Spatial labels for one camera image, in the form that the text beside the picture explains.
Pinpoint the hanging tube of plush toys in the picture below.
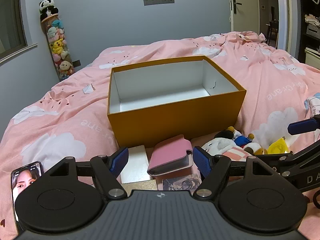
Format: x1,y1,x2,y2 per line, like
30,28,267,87
41,15,76,82

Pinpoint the window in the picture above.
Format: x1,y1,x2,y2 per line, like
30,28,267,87
0,0,38,65

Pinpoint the grey wall socket strip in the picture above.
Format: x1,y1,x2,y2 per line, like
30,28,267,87
143,0,175,6

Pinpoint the white flat box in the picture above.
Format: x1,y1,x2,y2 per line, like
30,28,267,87
120,145,154,184

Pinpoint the white door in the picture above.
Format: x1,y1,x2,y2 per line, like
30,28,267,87
227,0,260,34

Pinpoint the black door handle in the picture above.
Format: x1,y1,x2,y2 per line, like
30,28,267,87
232,0,243,14

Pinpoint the woven storage basket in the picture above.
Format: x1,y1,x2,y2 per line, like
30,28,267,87
306,23,320,37

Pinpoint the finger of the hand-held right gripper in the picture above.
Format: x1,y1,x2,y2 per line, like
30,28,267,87
257,143,320,178
287,116,320,136

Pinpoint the orange cardboard box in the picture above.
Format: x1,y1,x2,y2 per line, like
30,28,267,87
107,55,247,149

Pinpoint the illustrated picture card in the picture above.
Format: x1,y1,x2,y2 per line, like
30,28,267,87
162,173,202,192

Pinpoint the yellow plush toy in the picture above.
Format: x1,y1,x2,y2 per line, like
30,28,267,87
267,137,293,155

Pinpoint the white storage box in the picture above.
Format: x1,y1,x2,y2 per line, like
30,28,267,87
304,47,320,66

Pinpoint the white plush with checked cloth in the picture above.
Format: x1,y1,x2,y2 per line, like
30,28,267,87
201,137,250,161

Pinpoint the plush doll in blue outfit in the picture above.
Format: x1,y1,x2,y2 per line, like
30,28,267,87
214,126,267,155

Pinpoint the dark wardrobe shelf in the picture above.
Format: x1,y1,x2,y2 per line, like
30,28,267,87
298,0,320,64

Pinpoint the smartphone with lit screen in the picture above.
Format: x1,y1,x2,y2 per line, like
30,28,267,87
10,161,45,235

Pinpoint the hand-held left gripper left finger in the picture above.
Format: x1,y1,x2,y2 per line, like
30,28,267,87
44,147,129,201

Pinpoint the dark wooden chair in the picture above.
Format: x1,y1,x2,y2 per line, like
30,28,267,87
266,20,279,48

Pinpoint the pink leather wallet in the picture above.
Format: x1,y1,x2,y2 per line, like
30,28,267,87
147,134,194,177

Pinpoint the panda plush toy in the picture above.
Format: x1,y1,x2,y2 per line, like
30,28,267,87
38,0,60,19

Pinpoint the pink printed blanket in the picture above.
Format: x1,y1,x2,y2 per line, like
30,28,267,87
0,31,320,240

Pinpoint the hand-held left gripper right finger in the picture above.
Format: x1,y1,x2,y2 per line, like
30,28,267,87
192,146,279,201

